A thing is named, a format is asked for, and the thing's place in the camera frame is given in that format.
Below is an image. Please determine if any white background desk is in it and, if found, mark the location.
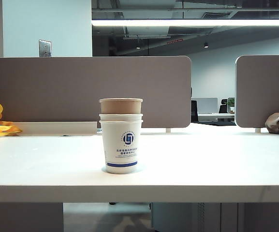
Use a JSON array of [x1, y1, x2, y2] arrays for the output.
[[197, 113, 236, 122]]

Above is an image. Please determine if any white background desk screen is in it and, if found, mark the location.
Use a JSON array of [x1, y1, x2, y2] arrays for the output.
[[191, 97, 219, 115]]

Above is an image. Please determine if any metal wall switch plate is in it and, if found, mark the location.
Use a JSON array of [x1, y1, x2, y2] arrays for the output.
[[38, 39, 52, 58]]

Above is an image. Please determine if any long ceiling strip light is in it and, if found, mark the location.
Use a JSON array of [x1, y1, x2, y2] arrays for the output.
[[91, 19, 279, 27]]

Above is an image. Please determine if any black office chair with headrest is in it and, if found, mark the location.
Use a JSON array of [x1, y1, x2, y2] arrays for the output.
[[218, 99, 228, 114]]

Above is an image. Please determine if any narrow grey desk partition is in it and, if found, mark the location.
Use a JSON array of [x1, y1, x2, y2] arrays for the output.
[[235, 55, 279, 129]]

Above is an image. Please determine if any white paper cup blue logo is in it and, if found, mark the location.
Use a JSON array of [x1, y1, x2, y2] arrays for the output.
[[98, 113, 144, 121], [99, 119, 144, 174]]

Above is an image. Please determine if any grey desk side panel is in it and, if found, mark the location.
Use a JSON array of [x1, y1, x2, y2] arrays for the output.
[[0, 202, 64, 232]]

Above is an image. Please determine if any grey under-desk cabinet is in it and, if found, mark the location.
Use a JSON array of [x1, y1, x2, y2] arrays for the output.
[[151, 202, 239, 232]]

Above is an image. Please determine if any wide grey desk partition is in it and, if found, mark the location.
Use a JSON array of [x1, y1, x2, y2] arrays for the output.
[[0, 56, 192, 129]]

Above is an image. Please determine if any green potted plant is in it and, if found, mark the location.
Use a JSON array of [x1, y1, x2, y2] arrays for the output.
[[226, 97, 236, 114]]

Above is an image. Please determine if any brown kraft paper cup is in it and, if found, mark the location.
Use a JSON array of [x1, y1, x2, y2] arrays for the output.
[[99, 97, 144, 115]]

